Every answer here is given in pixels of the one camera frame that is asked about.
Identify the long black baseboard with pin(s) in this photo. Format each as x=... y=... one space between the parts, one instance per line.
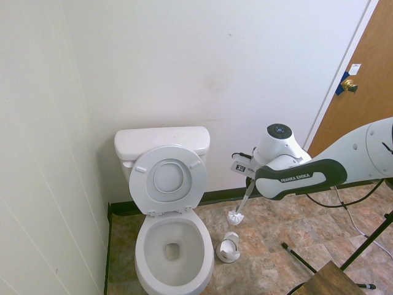
x=122 y=207

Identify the short black baseboard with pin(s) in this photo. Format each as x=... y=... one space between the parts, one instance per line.
x=107 y=261

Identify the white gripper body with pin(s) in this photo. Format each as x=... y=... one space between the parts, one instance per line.
x=253 y=166

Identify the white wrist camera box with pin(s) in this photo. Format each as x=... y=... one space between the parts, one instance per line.
x=239 y=167

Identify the dark wooden table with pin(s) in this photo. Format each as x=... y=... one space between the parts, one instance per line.
x=331 y=279

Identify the white toilet bowl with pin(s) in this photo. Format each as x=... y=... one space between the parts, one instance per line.
x=202 y=246

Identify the white toilet brush holder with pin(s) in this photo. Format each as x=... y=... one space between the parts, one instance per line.
x=227 y=249

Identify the black tripod leg silver foot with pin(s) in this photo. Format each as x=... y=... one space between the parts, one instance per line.
x=368 y=286

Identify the white toilet seat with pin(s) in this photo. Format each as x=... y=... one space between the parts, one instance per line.
x=141 y=184

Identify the white toilet seat lid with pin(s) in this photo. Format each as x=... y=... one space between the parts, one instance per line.
x=169 y=178

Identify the white toilet tank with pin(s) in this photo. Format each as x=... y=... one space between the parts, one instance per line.
x=126 y=173

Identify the white toilet tank lid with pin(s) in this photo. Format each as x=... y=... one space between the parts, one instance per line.
x=159 y=136

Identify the blue tape strip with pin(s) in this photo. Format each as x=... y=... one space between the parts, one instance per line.
x=339 y=90

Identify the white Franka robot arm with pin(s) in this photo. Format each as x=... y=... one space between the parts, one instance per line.
x=307 y=181

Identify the thin black tripod leg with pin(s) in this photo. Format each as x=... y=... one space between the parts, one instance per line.
x=368 y=239

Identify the white toilet brush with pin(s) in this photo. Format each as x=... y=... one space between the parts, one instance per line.
x=235 y=218

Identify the brass door knob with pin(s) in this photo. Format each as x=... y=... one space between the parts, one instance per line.
x=347 y=84

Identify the white door sticker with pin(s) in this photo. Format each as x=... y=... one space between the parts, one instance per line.
x=355 y=69

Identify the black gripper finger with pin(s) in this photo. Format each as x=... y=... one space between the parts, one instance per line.
x=249 y=180

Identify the brown wooden door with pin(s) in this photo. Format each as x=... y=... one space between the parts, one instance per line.
x=368 y=92

